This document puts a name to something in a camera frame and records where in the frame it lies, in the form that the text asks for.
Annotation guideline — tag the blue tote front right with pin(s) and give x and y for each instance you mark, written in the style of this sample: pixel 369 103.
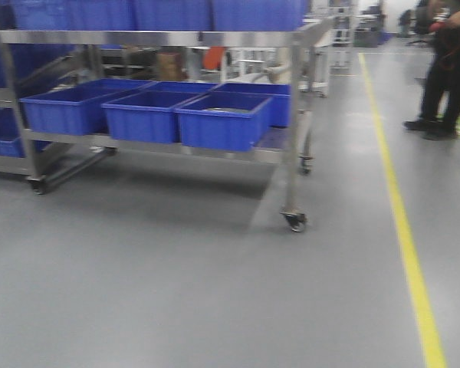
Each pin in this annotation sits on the blue tote front right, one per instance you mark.
pixel 234 116

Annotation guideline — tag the blue tote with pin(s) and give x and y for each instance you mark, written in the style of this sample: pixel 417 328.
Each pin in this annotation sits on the blue tote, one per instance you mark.
pixel 149 115
pixel 77 110
pixel 234 116

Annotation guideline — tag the blue tote front middle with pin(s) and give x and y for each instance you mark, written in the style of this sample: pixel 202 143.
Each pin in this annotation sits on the blue tote front middle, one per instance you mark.
pixel 149 115

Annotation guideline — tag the blue tote front left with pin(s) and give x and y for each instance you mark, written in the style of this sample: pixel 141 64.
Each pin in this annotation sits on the blue tote front left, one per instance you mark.
pixel 77 110

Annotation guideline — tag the stainless steel wheeled cart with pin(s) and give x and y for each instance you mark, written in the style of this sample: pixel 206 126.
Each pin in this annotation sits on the stainless steel wheeled cart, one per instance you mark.
pixel 61 137

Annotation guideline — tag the person in black clothes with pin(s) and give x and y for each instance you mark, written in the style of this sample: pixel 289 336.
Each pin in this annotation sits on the person in black clothes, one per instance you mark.
pixel 440 106

